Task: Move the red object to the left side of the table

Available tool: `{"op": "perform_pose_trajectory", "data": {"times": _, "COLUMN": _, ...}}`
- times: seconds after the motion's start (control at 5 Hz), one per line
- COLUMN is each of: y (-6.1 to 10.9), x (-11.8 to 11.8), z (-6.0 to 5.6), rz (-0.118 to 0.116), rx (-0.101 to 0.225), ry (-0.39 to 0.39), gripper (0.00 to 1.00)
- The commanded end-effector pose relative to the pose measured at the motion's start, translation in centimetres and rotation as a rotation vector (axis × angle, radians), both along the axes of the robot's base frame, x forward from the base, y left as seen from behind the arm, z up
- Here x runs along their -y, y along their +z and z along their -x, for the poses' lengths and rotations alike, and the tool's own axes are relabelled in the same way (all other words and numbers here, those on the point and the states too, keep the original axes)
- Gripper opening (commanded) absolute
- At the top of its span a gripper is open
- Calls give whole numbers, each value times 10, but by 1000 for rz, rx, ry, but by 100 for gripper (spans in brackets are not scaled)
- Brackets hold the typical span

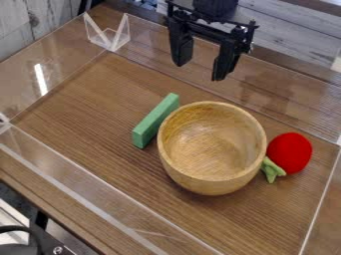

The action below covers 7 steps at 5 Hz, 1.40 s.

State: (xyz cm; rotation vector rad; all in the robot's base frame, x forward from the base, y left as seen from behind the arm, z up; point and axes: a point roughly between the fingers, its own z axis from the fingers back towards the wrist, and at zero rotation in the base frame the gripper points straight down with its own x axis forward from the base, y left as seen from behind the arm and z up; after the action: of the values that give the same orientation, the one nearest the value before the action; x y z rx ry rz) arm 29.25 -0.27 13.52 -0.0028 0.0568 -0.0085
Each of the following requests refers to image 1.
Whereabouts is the black cable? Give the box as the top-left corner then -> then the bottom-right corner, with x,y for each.
0,224 -> 46,255

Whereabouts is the green rectangular block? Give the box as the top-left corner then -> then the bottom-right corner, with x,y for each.
133,93 -> 179,148

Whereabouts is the black table leg bracket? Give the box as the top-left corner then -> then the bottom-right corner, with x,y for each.
27,209 -> 91,255

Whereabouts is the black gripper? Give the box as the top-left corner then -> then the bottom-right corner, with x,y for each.
166,0 -> 258,81

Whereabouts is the clear acrylic corner bracket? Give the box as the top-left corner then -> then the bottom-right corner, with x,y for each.
83,13 -> 131,52

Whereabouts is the clear acrylic enclosure wall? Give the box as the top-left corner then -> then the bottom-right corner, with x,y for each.
0,113 -> 222,255

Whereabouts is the red plush strawberry toy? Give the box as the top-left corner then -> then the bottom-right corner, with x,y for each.
261,132 -> 313,183

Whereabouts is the wooden bowl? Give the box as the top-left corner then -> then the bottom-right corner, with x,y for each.
158,101 -> 266,196

